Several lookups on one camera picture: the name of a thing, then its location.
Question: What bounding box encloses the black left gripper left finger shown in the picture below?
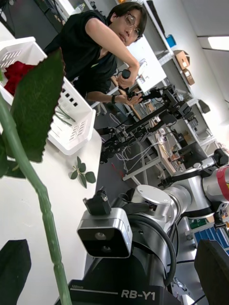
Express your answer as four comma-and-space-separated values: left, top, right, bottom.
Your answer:
0, 239, 31, 305

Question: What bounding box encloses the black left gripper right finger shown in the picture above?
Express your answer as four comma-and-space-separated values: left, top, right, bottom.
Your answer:
194, 239, 229, 305

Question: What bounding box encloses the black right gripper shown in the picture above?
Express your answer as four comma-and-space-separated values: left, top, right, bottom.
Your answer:
54, 256, 182, 305

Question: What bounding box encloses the red artificial rose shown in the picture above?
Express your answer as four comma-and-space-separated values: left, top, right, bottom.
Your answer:
3, 61, 76, 127
0, 49, 73, 305

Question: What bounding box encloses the black articulated arm rig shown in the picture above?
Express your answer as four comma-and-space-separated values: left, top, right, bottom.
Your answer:
99, 69, 193, 165

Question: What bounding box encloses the person's left forearm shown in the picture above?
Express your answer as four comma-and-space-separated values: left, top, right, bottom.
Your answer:
87, 91, 128, 105

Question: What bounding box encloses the person's right forearm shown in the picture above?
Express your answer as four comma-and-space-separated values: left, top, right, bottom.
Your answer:
107, 35, 141, 72

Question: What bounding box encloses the person's left hand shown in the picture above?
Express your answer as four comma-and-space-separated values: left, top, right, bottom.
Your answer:
126, 91, 144, 105

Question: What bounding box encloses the person's right hand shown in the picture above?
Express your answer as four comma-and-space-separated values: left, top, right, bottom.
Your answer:
118, 65, 141, 90

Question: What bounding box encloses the white workbench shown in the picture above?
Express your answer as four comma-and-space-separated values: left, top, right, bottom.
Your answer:
123, 128, 189, 186

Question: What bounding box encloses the loose green leaf twig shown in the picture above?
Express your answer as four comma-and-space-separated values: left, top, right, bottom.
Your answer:
70, 156, 97, 189

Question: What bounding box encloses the shallow white box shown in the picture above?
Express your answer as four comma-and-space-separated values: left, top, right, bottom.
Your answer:
0, 37, 96, 156

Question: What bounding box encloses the white storage shelf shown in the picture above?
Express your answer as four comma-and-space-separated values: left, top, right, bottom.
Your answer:
140, 0, 225, 153

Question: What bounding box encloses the white cabinet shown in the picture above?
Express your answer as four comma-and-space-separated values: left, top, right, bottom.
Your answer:
126, 35, 167, 93

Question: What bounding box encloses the person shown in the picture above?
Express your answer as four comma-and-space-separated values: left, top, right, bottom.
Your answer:
44, 1, 148, 107

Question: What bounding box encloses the ceiling light panel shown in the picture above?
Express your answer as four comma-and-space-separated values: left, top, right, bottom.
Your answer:
207, 35, 229, 52

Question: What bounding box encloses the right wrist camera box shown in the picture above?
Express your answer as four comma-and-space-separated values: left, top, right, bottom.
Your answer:
76, 207, 133, 259

